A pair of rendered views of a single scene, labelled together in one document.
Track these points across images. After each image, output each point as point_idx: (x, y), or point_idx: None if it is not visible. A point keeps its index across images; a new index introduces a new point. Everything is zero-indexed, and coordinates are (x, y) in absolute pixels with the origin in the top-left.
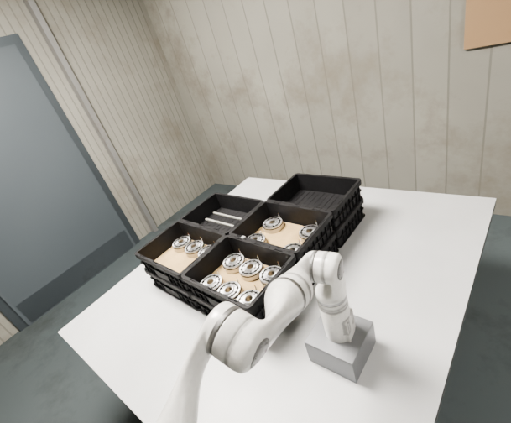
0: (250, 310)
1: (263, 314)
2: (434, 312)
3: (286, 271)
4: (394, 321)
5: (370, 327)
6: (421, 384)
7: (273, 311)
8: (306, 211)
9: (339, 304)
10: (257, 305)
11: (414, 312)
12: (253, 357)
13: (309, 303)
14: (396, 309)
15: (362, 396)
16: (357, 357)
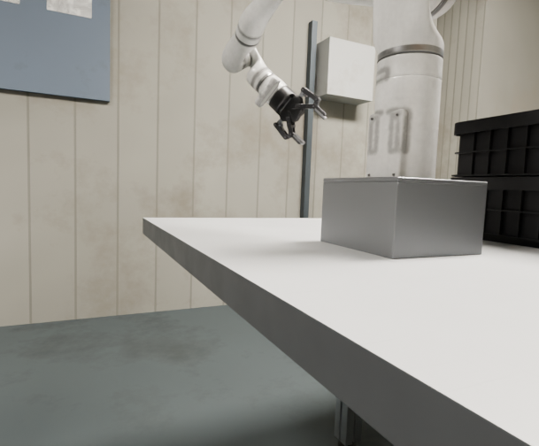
0: (454, 130)
1: (472, 164)
2: (442, 317)
3: None
4: (442, 278)
5: (383, 177)
6: (248, 253)
7: None
8: None
9: (377, 59)
10: (465, 131)
11: (466, 299)
12: None
13: None
14: (503, 291)
15: (296, 239)
16: (334, 182)
